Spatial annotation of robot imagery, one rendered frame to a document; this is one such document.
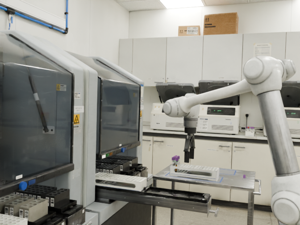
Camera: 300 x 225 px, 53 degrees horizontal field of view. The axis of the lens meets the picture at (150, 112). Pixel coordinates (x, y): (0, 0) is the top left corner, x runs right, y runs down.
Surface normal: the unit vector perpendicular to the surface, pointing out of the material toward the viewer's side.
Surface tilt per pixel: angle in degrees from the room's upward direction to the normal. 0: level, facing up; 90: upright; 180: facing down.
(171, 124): 90
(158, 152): 90
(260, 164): 90
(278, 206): 98
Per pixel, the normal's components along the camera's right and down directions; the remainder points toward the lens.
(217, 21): -0.35, 0.05
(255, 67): -0.72, -0.09
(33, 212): 0.95, 0.04
